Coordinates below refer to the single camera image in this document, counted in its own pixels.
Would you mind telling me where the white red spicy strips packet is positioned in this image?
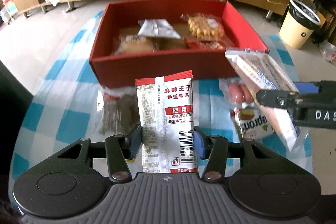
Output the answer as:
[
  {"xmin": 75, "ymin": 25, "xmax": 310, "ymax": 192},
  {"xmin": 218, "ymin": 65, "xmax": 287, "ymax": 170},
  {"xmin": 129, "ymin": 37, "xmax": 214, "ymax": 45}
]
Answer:
[{"xmin": 135, "ymin": 70, "xmax": 199, "ymax": 175}]

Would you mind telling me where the blue white checked tablecloth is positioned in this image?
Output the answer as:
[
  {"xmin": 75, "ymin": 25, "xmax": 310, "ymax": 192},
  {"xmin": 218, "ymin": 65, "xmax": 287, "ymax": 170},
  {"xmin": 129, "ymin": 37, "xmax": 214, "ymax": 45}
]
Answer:
[{"xmin": 8, "ymin": 10, "xmax": 315, "ymax": 182}]

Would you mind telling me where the waffle packet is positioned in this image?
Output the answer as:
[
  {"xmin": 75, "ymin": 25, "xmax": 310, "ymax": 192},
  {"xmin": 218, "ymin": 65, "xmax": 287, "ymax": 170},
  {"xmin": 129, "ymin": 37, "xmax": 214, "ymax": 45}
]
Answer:
[{"xmin": 181, "ymin": 13, "xmax": 226, "ymax": 41}]

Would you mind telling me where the silver snack packet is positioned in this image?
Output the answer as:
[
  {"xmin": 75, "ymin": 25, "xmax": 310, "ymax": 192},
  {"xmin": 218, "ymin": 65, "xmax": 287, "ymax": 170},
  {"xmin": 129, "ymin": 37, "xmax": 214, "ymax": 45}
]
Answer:
[{"xmin": 138, "ymin": 19, "xmax": 181, "ymax": 39}]

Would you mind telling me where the white plastic bag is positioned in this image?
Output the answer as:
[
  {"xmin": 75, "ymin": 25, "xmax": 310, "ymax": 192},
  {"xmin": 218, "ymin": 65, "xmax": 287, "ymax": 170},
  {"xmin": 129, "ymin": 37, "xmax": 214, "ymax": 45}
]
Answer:
[{"xmin": 319, "ymin": 40, "xmax": 336, "ymax": 64}]

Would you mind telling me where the plastic drawer cart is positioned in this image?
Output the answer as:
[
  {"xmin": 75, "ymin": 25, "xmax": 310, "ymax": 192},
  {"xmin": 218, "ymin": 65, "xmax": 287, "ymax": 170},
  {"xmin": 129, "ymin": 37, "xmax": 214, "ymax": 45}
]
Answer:
[{"xmin": 0, "ymin": 0, "xmax": 19, "ymax": 24}]

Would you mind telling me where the brown bread packet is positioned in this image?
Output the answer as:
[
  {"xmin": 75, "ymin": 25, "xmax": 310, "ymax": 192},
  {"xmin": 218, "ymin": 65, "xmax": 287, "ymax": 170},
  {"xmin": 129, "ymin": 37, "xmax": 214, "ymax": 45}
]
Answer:
[{"xmin": 114, "ymin": 34, "xmax": 155, "ymax": 55}]

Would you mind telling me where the dark furniture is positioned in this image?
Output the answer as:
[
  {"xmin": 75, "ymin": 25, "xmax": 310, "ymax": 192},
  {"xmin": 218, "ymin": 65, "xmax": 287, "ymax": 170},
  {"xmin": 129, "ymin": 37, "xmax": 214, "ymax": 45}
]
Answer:
[{"xmin": 0, "ymin": 60, "xmax": 34, "ymax": 177}]

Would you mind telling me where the red gummy candy packet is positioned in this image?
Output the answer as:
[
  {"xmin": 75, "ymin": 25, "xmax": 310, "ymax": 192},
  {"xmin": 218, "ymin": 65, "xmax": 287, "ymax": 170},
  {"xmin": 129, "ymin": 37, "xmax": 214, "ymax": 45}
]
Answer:
[{"xmin": 184, "ymin": 36, "xmax": 234, "ymax": 51}]

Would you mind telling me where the red cardboard box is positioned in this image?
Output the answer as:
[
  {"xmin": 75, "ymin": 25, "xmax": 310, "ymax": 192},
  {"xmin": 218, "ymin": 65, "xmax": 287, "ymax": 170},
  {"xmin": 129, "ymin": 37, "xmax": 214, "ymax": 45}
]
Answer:
[{"xmin": 89, "ymin": 0, "xmax": 270, "ymax": 88}]

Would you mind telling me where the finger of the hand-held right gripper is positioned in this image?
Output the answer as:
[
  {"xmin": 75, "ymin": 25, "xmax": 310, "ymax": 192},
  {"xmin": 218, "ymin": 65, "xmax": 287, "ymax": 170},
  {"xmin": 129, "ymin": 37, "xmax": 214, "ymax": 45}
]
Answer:
[
  {"xmin": 255, "ymin": 89, "xmax": 301, "ymax": 111},
  {"xmin": 294, "ymin": 82, "xmax": 322, "ymax": 95}
]

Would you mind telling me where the yellow trash bin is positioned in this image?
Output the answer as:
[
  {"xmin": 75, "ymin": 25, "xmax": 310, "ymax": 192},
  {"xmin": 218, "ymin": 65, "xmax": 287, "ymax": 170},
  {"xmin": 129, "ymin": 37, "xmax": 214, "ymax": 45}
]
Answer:
[{"xmin": 279, "ymin": 0, "xmax": 322, "ymax": 50}]

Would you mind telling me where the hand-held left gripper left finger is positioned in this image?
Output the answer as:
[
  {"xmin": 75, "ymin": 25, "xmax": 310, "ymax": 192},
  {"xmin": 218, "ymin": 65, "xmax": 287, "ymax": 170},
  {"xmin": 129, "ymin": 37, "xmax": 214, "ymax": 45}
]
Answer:
[{"xmin": 56, "ymin": 124, "xmax": 143, "ymax": 184}]

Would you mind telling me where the clear braised beef packet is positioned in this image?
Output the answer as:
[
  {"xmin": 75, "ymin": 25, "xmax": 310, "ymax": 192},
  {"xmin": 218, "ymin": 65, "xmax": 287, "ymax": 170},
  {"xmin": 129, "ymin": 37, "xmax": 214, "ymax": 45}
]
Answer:
[{"xmin": 97, "ymin": 86, "xmax": 139, "ymax": 137}]

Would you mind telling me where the white cracker packet blue print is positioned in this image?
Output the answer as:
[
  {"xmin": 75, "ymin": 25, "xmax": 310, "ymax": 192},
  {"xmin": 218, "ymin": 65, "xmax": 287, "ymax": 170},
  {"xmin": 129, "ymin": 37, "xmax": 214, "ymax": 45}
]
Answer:
[{"xmin": 225, "ymin": 47, "xmax": 310, "ymax": 152}]

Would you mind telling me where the sausage packet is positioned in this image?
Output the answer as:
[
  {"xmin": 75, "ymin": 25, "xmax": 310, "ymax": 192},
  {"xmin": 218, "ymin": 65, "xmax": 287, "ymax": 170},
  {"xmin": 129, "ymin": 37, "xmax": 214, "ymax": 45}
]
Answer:
[{"xmin": 219, "ymin": 80, "xmax": 256, "ymax": 109}]

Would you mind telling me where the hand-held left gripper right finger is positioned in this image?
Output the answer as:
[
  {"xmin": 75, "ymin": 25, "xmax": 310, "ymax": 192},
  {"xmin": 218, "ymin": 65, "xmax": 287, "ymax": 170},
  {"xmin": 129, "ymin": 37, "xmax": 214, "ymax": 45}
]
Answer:
[{"xmin": 194, "ymin": 128, "xmax": 279, "ymax": 183}]

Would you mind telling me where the wafer bar packet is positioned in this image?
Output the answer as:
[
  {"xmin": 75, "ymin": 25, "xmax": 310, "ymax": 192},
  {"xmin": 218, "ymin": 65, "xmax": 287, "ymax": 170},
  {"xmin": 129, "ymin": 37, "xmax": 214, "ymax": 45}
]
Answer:
[{"xmin": 230, "ymin": 106, "xmax": 277, "ymax": 140}]

